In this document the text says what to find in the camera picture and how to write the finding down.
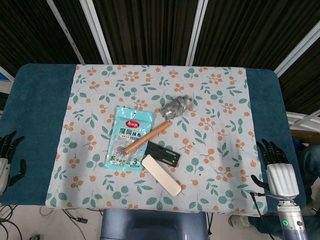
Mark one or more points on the white aluminium frame post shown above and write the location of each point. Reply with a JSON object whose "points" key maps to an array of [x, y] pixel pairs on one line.
{"points": [[197, 32], [96, 31], [297, 50], [66, 31]]}

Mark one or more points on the small black floor device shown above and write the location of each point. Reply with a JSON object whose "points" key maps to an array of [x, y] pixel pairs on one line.
{"points": [[82, 220]]}

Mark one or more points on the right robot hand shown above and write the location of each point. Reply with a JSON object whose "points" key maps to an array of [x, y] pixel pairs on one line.
{"points": [[280, 175]]}

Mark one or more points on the black flat card holder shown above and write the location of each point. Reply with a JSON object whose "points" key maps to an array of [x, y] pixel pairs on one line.
{"points": [[165, 155]]}

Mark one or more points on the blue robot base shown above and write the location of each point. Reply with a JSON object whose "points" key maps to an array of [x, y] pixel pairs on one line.
{"points": [[155, 225]]}

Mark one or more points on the teal table cover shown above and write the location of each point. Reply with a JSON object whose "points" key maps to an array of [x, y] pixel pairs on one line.
{"points": [[30, 130]]}

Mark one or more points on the cream oblong case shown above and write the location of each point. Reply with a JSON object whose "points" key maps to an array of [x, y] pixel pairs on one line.
{"points": [[161, 175]]}

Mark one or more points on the teal cleaning cloth package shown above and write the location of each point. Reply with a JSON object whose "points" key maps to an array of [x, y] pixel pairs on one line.
{"points": [[130, 140]]}

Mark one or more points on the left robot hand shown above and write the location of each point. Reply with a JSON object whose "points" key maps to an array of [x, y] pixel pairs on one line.
{"points": [[5, 162]]}

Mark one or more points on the floral tablecloth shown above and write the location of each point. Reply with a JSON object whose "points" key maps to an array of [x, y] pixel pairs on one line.
{"points": [[160, 135]]}

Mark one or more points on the wooden stick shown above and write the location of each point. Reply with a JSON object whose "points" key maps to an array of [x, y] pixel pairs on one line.
{"points": [[147, 136]]}

